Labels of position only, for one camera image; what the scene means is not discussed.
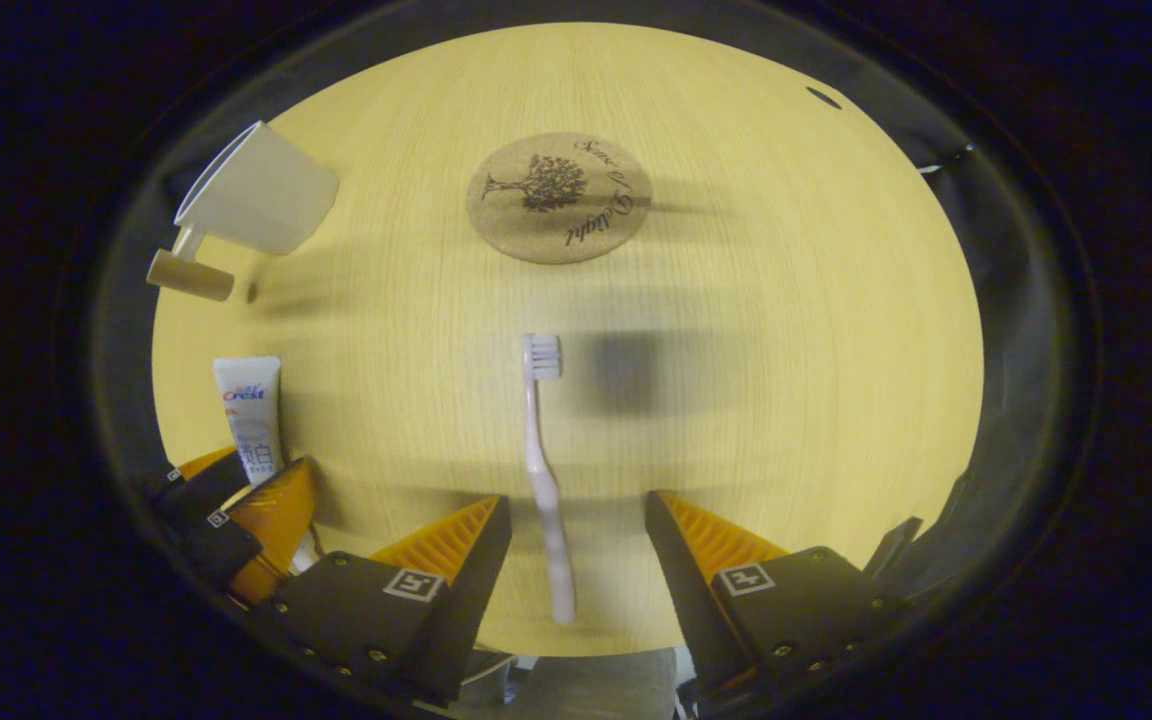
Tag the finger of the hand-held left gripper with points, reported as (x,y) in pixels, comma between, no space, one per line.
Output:
(276,520)
(201,490)

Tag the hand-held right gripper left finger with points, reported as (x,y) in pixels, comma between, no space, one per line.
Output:
(476,600)

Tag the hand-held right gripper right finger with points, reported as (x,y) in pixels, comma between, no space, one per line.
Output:
(696,610)

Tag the white toothpaste tube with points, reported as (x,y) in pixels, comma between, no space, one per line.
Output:
(248,410)

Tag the pink toothbrush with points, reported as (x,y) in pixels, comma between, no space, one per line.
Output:
(544,480)

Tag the round cork coaster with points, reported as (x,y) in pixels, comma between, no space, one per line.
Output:
(558,198)

